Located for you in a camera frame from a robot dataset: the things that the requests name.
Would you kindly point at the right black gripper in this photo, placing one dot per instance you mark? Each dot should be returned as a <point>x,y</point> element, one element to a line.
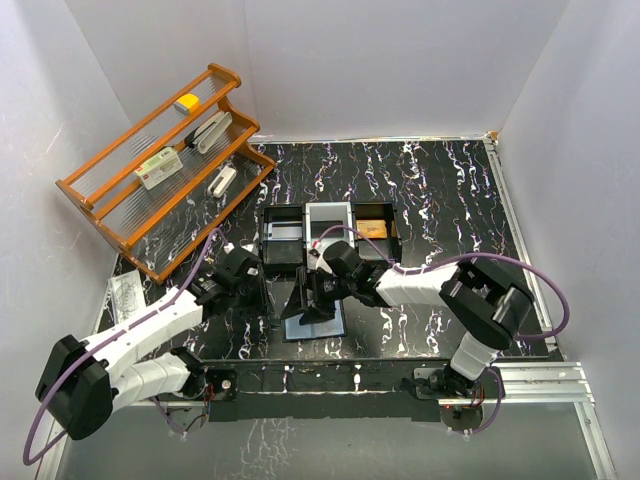
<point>299,300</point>

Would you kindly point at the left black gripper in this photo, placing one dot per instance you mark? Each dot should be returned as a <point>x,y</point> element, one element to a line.
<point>261,305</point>

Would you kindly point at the black leather card holder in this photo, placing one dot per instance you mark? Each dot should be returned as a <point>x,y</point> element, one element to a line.
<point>330,330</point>

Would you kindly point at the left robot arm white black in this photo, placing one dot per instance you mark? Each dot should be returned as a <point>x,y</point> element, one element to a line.
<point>85,381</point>

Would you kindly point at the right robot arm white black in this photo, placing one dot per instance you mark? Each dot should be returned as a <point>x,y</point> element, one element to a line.
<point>489,302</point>

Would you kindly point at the orange card in right tray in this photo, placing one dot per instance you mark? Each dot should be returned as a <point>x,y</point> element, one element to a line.
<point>372,228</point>

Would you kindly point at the white green card box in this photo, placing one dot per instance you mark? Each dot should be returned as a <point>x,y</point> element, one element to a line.
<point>159,167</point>

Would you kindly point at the left black tray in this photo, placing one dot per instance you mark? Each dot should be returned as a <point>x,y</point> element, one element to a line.
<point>281,257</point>

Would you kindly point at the black tray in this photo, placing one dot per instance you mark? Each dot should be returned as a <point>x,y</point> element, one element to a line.
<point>389,248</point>
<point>281,257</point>

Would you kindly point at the white middle tray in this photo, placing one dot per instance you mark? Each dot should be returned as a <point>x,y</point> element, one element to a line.
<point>320,216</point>

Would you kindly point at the right black tray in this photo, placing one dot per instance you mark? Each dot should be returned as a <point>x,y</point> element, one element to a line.
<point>389,248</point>

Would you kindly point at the white printed paper sheet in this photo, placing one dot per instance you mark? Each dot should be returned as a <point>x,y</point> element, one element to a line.
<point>127,295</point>

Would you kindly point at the small white stapler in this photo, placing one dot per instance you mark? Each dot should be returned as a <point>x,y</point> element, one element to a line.
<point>221,182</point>

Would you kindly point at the orange wooden shelf rack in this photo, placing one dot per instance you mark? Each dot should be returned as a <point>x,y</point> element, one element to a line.
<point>156,192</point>

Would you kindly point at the white black stapler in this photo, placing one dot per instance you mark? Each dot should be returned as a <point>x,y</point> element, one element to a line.
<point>207,134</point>

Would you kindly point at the yellow white small box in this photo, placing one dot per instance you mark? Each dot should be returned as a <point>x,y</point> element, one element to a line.
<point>187,104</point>

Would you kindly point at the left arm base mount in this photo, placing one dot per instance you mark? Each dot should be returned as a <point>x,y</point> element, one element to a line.
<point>206,389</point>

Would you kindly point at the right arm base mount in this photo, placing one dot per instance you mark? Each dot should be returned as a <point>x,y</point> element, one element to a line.
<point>467,407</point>

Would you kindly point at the aluminium frame rail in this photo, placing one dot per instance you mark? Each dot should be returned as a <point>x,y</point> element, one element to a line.
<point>544,428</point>

